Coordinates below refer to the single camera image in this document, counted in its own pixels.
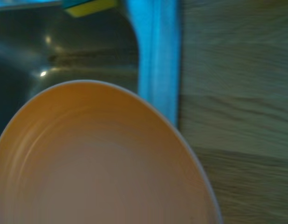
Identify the stainless steel sink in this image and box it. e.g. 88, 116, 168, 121
0, 0, 182, 150

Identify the yellow green sponge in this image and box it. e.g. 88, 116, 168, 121
62, 0, 118, 18

